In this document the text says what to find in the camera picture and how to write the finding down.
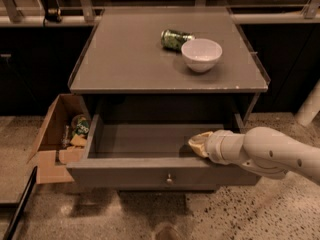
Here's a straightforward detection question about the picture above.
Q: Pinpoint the yellow sponge piece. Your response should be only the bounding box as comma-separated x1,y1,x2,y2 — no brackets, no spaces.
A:
70,134,87,147

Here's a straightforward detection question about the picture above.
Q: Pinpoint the green soda can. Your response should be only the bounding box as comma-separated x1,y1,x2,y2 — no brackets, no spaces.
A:
161,29,195,51

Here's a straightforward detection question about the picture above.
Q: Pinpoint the grey top drawer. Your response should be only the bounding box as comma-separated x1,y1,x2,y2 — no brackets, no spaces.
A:
67,114,259,191

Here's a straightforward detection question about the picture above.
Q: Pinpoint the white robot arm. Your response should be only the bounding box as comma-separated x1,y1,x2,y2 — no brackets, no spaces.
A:
188,126,320,185

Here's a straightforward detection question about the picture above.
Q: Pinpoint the grey drawer cabinet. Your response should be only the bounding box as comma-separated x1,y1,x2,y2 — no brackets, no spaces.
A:
67,5,272,194

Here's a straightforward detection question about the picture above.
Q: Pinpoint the black bar on floor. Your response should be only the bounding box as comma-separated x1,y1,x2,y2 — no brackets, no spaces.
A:
0,167,37,240

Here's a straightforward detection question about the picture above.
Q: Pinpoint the small dark object on ledge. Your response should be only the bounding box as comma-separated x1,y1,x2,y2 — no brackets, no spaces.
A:
45,8,62,23

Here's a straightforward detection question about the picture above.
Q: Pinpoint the open cardboard box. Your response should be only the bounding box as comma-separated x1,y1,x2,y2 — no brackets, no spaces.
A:
28,94,90,184

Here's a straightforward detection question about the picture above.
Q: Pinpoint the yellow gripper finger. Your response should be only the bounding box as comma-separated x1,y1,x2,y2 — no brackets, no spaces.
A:
191,146,208,158
188,131,213,147

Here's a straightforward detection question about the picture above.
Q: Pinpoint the green snack bag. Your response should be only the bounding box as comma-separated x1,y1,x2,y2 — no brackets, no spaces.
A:
71,115,90,139

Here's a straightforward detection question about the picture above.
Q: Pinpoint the clear bottle in box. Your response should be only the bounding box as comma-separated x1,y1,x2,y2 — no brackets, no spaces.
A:
61,125,70,148

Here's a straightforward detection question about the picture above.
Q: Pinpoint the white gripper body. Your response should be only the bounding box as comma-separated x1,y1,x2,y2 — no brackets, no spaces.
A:
205,130,247,165

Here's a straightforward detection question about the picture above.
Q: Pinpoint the white ceramic bowl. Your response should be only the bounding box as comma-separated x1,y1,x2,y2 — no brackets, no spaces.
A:
181,38,223,73

